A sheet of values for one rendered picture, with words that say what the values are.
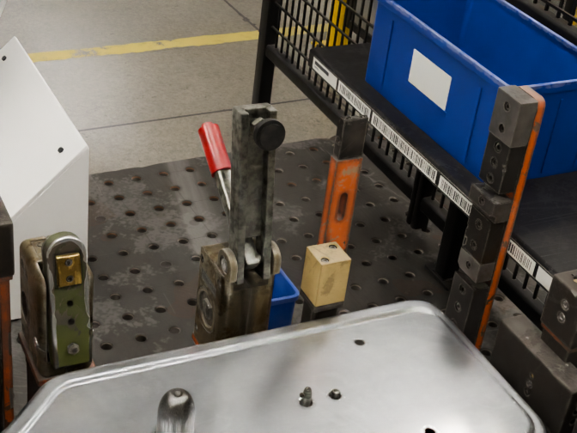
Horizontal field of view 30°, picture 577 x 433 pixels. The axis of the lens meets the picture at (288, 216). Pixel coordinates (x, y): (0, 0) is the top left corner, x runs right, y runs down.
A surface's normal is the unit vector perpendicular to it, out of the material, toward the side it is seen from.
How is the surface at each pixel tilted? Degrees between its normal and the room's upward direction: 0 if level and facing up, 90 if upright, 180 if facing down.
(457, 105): 90
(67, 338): 78
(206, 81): 0
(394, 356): 0
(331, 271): 90
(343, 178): 90
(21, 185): 43
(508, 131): 90
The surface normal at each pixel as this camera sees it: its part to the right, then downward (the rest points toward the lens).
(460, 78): -0.89, 0.15
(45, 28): 0.11, -0.84
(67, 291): 0.44, 0.34
